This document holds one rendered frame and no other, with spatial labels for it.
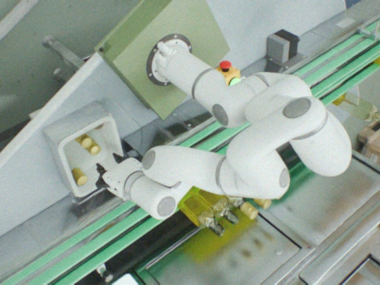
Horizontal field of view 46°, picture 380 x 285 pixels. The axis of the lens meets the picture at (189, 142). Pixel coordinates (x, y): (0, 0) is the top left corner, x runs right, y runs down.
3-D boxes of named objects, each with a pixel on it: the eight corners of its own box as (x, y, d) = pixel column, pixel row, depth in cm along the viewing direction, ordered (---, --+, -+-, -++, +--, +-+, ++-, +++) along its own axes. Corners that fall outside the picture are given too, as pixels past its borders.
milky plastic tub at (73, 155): (63, 184, 135) (77, 200, 130) (41, 128, 120) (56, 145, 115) (112, 155, 142) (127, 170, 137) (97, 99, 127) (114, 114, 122)
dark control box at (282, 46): (265, 55, 170) (282, 63, 165) (266, 35, 164) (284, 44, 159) (280, 46, 173) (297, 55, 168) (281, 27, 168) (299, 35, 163)
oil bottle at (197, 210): (161, 193, 148) (204, 233, 136) (159, 182, 145) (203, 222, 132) (174, 184, 151) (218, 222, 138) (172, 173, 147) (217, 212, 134)
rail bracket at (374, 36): (353, 34, 179) (383, 46, 172) (356, 16, 174) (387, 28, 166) (359, 30, 181) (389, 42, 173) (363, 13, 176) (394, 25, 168)
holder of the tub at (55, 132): (67, 194, 139) (80, 208, 135) (41, 128, 120) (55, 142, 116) (114, 166, 146) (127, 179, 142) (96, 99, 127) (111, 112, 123)
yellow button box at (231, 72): (211, 86, 158) (225, 95, 154) (210, 68, 153) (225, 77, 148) (225, 77, 161) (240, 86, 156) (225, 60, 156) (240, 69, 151)
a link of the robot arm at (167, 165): (248, 163, 97) (180, 161, 112) (211, 140, 89) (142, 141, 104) (239, 200, 95) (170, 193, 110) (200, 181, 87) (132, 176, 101)
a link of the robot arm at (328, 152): (293, 80, 92) (353, 88, 81) (318, 125, 99) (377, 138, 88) (253, 129, 89) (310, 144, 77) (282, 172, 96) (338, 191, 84)
